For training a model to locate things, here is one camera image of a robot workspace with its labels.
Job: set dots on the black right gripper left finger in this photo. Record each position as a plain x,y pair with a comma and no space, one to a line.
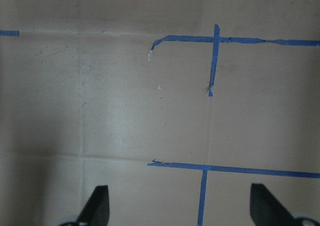
97,209

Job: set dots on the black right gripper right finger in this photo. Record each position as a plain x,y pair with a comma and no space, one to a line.
266,210

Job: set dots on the brown paper table cover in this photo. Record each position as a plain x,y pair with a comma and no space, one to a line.
92,91

